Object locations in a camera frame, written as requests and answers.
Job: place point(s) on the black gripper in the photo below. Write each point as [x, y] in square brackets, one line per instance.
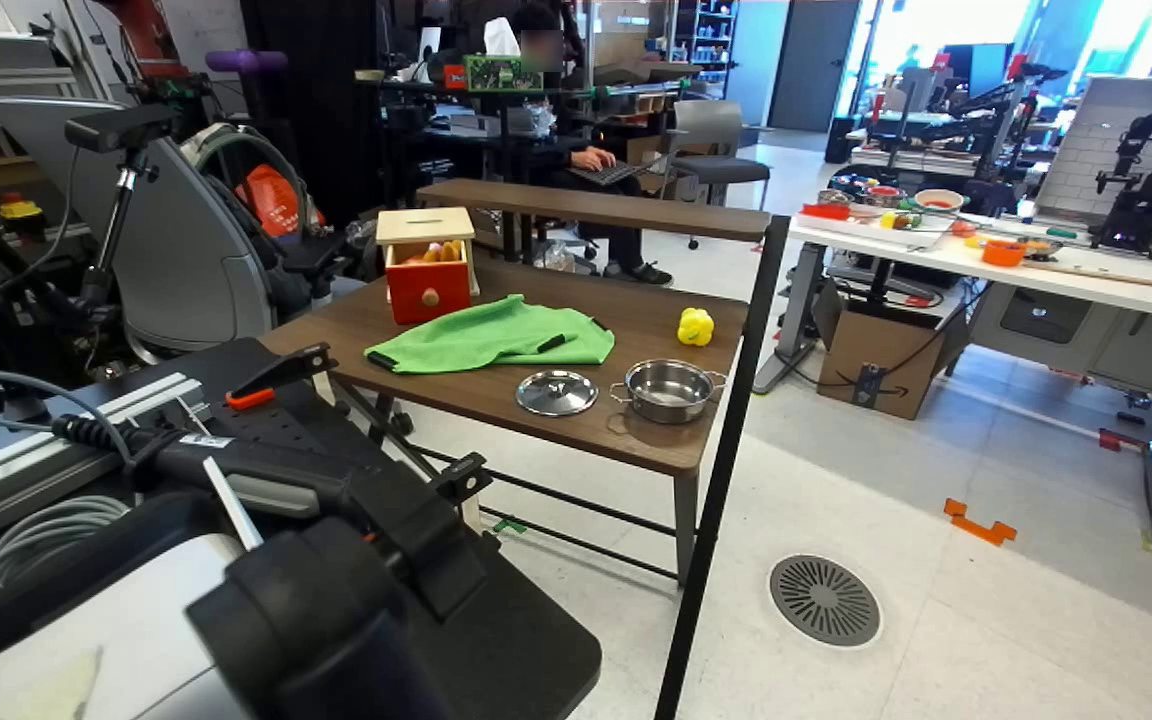
[329, 634]

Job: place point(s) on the green microfibre cloth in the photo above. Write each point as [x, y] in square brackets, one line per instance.
[481, 341]

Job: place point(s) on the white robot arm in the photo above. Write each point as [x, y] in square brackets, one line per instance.
[83, 640]

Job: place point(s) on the black robot arm on desk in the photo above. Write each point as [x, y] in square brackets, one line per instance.
[1140, 172]

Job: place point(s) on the small orange clip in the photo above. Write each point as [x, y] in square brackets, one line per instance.
[248, 398]

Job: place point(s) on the wooden box with red front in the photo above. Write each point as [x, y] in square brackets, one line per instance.
[424, 272]

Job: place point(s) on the brown wooden table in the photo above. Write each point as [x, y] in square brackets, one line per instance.
[658, 442]

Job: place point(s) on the grey machine with orange disc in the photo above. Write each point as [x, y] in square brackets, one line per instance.
[198, 263]

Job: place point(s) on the metal bowl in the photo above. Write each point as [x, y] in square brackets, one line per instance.
[668, 388]

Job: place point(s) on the black stand pole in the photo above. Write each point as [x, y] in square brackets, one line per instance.
[728, 442]

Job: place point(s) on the yellow ball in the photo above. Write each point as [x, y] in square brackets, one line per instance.
[694, 325]

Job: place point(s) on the round floor drain grate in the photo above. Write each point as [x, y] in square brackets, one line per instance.
[827, 603]

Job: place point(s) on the brown wooden shelf board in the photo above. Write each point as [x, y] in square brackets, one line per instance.
[602, 210]

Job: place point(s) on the green box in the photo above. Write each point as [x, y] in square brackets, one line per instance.
[502, 73]

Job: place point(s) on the seated person in dark clothes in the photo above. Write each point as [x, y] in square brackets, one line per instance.
[542, 82]

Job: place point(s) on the cardboard box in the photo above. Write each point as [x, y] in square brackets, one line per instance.
[876, 361]

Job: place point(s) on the grey chair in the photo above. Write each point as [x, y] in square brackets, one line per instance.
[717, 145]

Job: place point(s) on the red flat block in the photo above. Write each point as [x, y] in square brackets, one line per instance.
[827, 210]

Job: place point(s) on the orange cup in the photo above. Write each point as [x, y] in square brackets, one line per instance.
[1002, 254]

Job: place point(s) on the white work desk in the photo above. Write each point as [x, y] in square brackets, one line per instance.
[1081, 272]

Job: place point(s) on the white perforated panel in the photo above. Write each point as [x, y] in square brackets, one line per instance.
[1081, 145]

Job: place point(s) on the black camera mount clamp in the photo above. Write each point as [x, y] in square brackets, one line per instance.
[379, 494]

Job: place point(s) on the silver aluminium rail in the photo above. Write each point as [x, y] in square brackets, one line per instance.
[29, 445]

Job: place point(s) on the orange floor bracket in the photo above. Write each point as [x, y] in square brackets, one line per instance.
[977, 522]

